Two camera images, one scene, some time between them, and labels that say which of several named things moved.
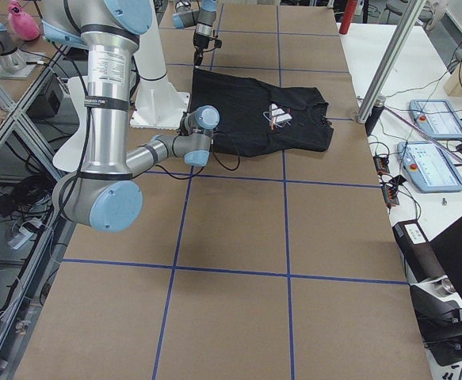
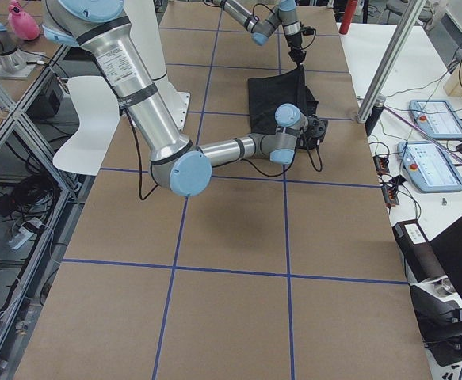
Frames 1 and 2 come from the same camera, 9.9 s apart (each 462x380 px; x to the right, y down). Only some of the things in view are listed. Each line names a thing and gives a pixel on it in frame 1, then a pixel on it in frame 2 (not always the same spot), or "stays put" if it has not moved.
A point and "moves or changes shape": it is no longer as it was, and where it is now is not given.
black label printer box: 420,259 stays put
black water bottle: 378,107 stays put
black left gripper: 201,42 -> 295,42
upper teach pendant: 438,118 stays put
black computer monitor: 460,250 stays put
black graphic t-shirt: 257,118 moves or changes shape
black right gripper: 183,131 -> 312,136
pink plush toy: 22,24 stays put
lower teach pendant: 429,168 stays put
